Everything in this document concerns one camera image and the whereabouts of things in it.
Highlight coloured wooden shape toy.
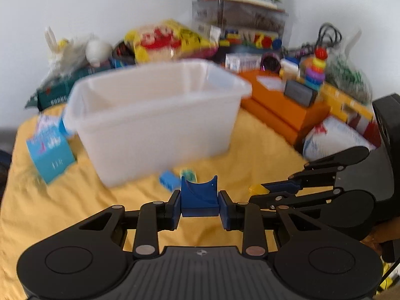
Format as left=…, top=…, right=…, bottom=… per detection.
left=219, top=29, right=283, bottom=52

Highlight colourful stacking ring toy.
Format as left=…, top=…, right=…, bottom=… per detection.
left=304, top=47, right=329, bottom=90

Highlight black small box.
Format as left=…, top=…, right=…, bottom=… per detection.
left=284, top=79, right=318, bottom=106

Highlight clear bag of green pieces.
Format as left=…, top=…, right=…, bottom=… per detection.
left=325, top=31, right=374, bottom=105

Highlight dark round container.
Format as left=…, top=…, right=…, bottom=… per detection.
left=111, top=40, right=138, bottom=68

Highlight black round case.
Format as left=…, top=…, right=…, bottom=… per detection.
left=261, top=53, right=282, bottom=73

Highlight white and yellow small box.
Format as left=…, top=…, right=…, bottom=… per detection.
left=279, top=58, right=301, bottom=80

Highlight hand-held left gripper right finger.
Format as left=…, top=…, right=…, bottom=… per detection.
left=218, top=190, right=329, bottom=259

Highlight dark blue curved block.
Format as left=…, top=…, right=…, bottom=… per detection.
left=180, top=175, right=219, bottom=218

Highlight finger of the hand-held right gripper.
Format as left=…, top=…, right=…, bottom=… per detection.
left=260, top=151, right=345, bottom=194
left=248, top=186, right=343, bottom=210

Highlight teal printed card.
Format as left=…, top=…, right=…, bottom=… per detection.
left=25, top=114, right=78, bottom=185

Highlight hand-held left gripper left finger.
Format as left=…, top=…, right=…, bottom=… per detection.
left=79, top=190, right=182, bottom=259

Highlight white egg-shaped shell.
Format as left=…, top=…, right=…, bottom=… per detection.
left=85, top=39, right=112, bottom=66

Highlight white plastic bag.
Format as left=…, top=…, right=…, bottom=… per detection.
left=40, top=26, right=94, bottom=79

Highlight white printed packet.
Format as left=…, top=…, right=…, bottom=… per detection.
left=302, top=116, right=377, bottom=162

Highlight black cables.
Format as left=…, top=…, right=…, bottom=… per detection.
left=317, top=22, right=343, bottom=49

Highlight orange box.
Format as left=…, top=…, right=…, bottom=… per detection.
left=240, top=69, right=331, bottom=145

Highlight dark green box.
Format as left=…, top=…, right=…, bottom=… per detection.
left=26, top=64, right=94, bottom=111

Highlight yellow cardboard box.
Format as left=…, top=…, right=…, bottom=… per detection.
left=319, top=83, right=380, bottom=132

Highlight yellow toy block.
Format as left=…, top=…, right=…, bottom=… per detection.
left=249, top=184, right=270, bottom=197

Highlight green printed toy block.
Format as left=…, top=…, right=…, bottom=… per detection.
left=180, top=169, right=198, bottom=183

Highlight small blue toy block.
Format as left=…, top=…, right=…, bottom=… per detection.
left=159, top=170, right=182, bottom=191

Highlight yellow plastic bag red print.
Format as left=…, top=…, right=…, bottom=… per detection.
left=125, top=20, right=218, bottom=64

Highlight clear storage box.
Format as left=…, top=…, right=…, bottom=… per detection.
left=191, top=0, right=290, bottom=38

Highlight white plastic storage bin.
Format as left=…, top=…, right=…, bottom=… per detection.
left=62, top=59, right=253, bottom=188

